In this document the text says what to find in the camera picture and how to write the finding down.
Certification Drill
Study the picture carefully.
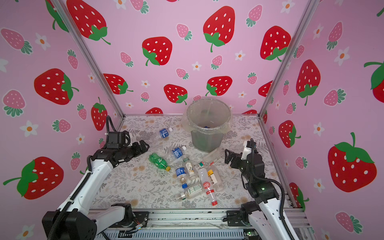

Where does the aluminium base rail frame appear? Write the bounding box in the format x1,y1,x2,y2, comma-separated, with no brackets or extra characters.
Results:
59,208,316,240

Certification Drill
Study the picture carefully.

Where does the bottle green white label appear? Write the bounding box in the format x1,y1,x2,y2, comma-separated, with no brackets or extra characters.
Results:
175,184,203,202

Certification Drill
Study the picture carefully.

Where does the mesh waste bin with liner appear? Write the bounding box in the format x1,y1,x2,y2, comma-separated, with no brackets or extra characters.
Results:
182,98,232,153

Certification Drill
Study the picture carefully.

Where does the small bottle blue label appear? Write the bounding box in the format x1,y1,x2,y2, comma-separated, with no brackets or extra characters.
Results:
176,167,188,185

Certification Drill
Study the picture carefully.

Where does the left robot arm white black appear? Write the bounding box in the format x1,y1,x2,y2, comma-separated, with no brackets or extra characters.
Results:
42,131,150,240

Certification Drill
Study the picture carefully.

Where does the small bottle red cap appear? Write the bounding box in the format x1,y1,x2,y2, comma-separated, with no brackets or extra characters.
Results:
206,189,218,206

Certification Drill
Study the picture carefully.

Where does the clear bottle blue label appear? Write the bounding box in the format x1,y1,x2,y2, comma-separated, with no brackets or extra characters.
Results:
151,128,173,142
166,146,187,165

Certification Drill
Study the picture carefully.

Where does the far clear bottle blue label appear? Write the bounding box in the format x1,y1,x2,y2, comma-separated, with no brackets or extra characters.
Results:
151,128,173,142

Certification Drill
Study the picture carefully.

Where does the green soda bottle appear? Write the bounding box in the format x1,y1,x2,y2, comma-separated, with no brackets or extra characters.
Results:
149,153,171,172

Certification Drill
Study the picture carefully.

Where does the clear bottle red round label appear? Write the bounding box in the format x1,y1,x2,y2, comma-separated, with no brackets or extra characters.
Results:
198,168,213,191

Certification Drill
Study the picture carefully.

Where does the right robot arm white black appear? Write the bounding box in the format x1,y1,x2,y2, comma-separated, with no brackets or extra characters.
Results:
223,147,299,240

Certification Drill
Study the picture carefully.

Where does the clear bottle yellow cap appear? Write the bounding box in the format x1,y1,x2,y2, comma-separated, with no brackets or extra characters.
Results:
208,170,224,192

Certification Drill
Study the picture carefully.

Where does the clear bottle green cap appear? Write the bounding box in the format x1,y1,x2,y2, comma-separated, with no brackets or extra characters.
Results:
183,158,197,178

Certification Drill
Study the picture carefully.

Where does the clear bottle near bin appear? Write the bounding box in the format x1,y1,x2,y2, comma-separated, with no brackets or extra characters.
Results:
202,148,225,165

